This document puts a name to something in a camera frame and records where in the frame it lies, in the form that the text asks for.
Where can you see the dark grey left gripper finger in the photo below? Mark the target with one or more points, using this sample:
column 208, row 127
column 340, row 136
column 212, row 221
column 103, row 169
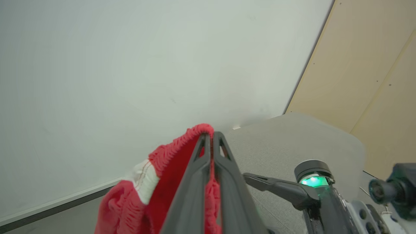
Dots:
column 191, row 195

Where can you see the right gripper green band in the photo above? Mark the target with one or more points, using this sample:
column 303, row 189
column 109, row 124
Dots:
column 325, row 208

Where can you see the red knitted garment white patch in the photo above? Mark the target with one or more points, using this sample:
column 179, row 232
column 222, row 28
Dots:
column 169, row 175

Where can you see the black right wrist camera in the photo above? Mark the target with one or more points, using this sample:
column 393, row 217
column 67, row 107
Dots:
column 398, row 191

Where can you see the light wooden wall panel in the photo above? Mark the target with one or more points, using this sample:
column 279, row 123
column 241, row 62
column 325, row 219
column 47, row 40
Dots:
column 357, row 65

